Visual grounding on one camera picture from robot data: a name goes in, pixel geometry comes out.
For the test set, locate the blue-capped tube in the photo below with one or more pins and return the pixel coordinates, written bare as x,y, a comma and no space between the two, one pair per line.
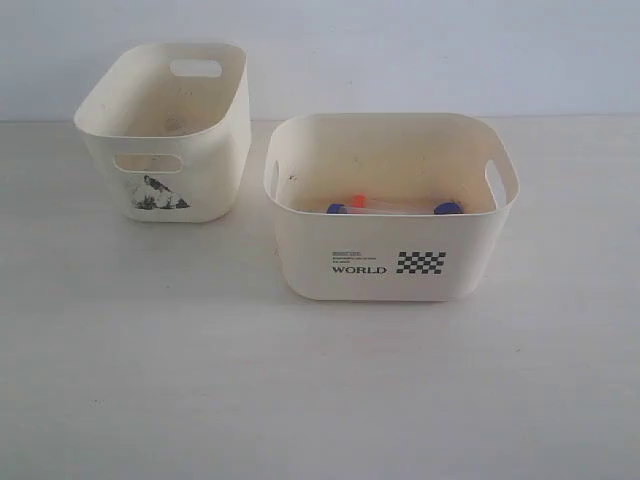
338,208
444,208

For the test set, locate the orange-capped tube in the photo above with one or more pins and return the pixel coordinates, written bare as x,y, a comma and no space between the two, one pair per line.
362,204

